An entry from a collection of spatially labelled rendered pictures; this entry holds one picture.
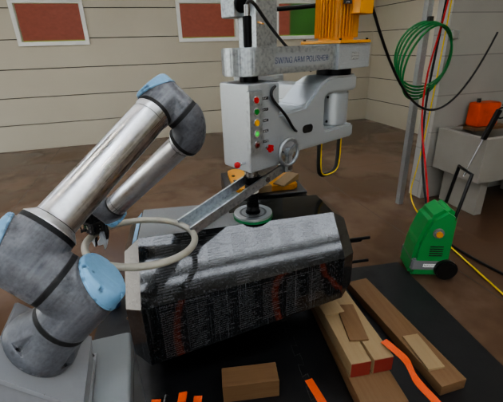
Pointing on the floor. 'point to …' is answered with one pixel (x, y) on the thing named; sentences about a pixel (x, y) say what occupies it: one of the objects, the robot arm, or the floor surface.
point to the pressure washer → (433, 236)
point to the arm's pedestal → (112, 371)
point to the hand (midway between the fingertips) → (100, 244)
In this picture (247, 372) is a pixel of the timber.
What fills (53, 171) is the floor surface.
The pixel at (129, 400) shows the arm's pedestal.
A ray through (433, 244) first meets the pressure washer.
